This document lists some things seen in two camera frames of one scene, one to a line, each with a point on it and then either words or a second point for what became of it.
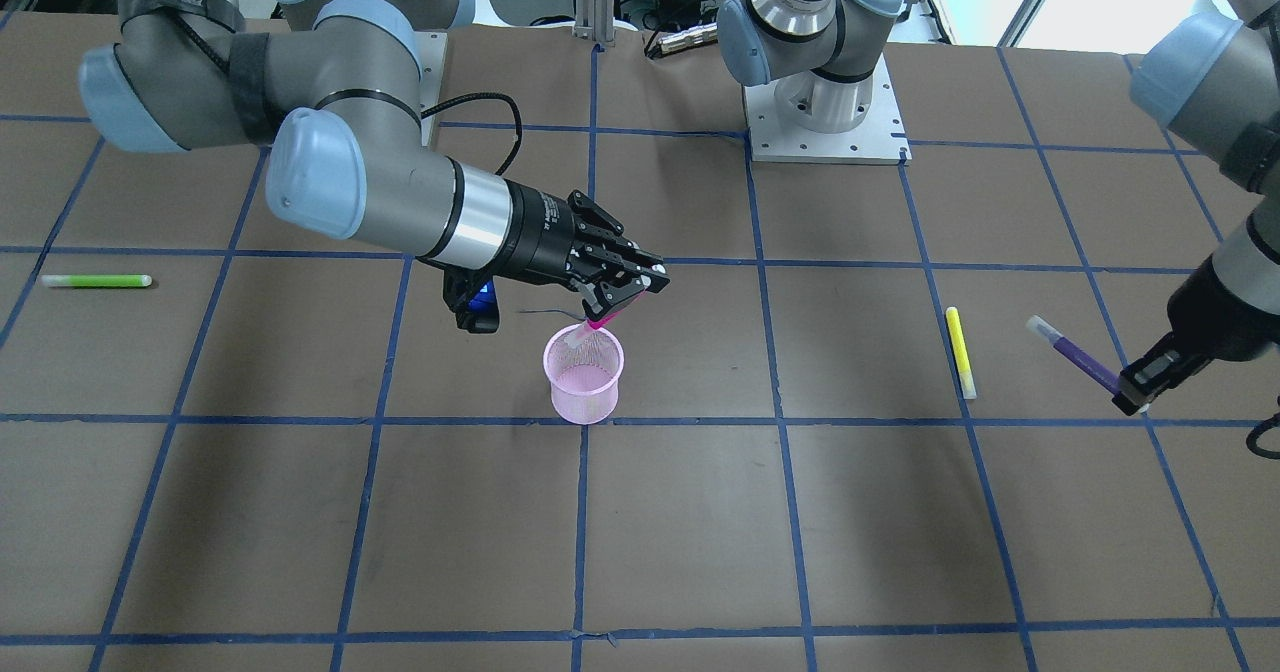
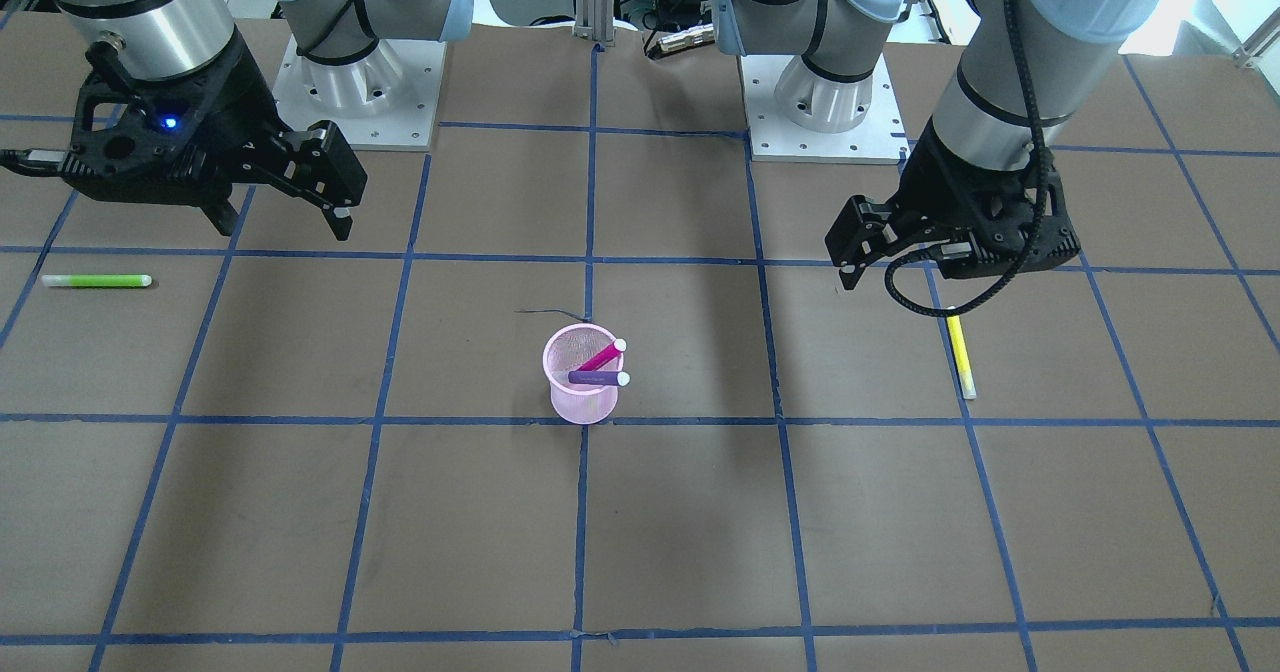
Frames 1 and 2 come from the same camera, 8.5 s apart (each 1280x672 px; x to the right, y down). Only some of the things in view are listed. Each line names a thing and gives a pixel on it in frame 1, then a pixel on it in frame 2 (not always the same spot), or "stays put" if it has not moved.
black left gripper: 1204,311 -> 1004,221
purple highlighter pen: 1069,352 -> 620,378
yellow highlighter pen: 961,354 stays put
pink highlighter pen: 584,331 -> 618,347
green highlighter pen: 95,280 stays put
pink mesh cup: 583,367 stays put
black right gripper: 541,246 -> 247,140
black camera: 471,296 -> 157,140
